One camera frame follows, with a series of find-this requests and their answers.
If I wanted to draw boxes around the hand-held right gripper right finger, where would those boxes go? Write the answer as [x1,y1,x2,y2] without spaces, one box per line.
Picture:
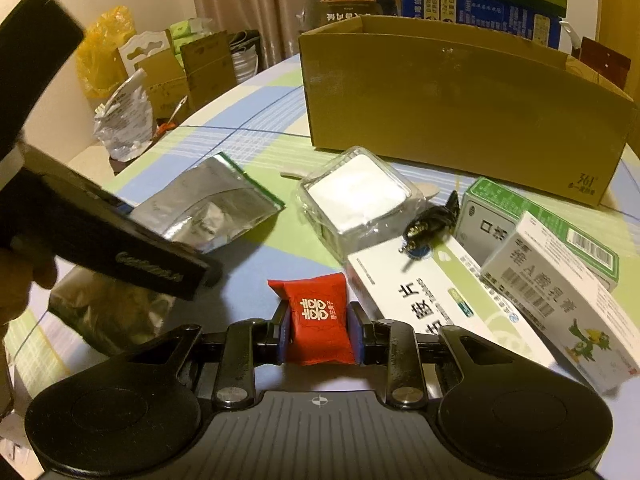
[347,302,506,408]

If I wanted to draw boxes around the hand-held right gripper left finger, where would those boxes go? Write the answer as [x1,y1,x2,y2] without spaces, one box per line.
[125,302,292,409]

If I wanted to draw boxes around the red candy packet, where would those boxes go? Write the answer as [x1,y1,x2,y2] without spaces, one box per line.
[267,272,358,366]

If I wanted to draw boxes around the black audio cable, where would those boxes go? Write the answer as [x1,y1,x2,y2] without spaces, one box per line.
[397,191,461,261]

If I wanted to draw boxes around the large brown cardboard box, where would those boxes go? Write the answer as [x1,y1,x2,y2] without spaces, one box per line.
[298,15,640,207]

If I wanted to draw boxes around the plaid cloth covered desktop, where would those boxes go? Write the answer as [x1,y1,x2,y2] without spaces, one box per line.
[0,52,640,461]

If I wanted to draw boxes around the person's left hand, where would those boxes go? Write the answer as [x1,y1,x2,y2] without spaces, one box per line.
[0,247,58,331]

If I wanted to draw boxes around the long white green medicine box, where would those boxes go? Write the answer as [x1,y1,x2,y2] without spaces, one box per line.
[346,235,558,368]

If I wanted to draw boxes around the silver foil pouch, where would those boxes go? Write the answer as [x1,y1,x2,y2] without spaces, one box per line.
[131,152,285,256]
[48,262,178,361]

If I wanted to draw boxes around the clear plastic box white pads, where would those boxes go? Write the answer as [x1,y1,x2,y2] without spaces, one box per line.
[296,146,428,251]

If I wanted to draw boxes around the yellow plastic bag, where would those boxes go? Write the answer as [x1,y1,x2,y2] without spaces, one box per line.
[76,5,137,100]

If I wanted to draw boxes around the small brown cardboard box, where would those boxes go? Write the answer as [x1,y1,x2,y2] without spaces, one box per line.
[180,30,237,107]

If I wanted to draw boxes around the white cartoon ointment box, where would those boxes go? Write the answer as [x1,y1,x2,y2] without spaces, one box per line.
[480,210,640,395]

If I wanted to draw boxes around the green tissue pack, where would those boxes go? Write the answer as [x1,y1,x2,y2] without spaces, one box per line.
[169,16,228,51]

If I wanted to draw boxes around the striped bag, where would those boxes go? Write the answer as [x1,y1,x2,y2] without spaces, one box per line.
[227,30,262,83]

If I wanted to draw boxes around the black box orange print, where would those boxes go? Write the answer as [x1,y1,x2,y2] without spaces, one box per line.
[299,0,401,36]

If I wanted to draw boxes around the blue printed box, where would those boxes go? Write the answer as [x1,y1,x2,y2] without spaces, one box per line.
[400,0,563,50]

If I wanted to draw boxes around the red brown box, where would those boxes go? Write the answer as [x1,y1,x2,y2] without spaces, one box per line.
[580,36,632,92]

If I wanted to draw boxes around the red handled tool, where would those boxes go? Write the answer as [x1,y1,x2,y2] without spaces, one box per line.
[154,95,190,138]

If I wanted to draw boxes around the small cardboard box white handle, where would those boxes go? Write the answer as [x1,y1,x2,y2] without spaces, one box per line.
[118,29,191,121]

